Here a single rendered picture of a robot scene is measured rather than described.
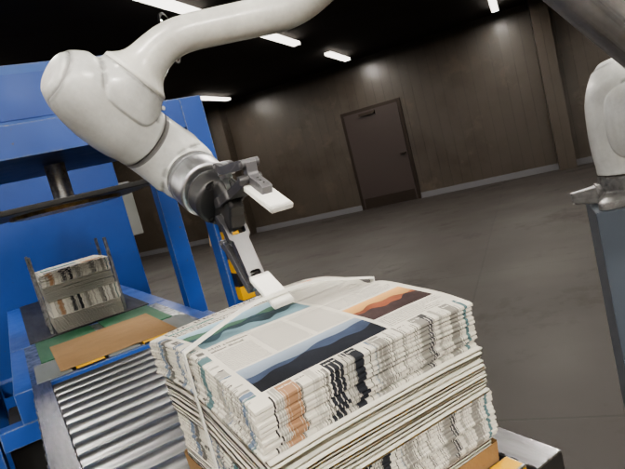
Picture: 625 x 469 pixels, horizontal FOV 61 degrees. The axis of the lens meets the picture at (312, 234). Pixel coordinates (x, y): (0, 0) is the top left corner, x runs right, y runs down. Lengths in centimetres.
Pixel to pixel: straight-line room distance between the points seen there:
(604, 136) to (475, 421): 67
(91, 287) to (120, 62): 180
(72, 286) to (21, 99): 91
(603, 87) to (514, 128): 1026
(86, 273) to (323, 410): 206
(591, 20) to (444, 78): 1062
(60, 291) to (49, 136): 90
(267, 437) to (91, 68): 53
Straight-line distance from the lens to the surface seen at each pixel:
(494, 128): 1141
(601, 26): 94
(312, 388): 52
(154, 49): 84
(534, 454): 77
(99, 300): 254
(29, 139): 180
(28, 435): 185
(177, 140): 86
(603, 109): 116
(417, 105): 1158
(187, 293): 249
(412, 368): 59
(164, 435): 111
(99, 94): 80
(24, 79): 195
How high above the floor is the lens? 121
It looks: 7 degrees down
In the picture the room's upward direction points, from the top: 14 degrees counter-clockwise
